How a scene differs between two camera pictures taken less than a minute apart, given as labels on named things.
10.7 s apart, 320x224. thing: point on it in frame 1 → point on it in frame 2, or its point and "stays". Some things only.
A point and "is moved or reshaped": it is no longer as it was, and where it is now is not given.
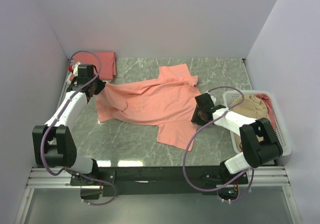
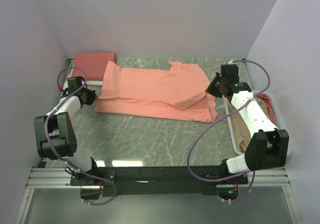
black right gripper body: [197, 117] → [224, 82]
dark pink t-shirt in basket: [270, 110] stays
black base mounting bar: [153, 180] stays
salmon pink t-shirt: [168, 102] is moved or reshaped
